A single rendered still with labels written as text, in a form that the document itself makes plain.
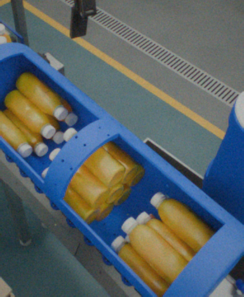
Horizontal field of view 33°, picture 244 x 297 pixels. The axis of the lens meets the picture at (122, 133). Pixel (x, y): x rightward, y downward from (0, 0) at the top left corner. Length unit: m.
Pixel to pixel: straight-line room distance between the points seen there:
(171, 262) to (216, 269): 0.13
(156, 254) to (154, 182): 0.27
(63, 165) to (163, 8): 2.74
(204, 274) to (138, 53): 2.42
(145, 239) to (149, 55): 2.27
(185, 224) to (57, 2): 2.83
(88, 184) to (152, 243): 0.22
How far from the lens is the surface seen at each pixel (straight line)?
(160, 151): 2.37
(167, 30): 3.40
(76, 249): 1.27
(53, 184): 1.06
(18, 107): 1.30
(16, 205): 1.87
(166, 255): 0.99
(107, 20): 3.44
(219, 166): 1.60
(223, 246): 0.92
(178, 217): 1.04
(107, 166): 1.04
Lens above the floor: 2.05
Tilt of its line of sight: 52 degrees down
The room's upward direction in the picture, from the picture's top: 6 degrees clockwise
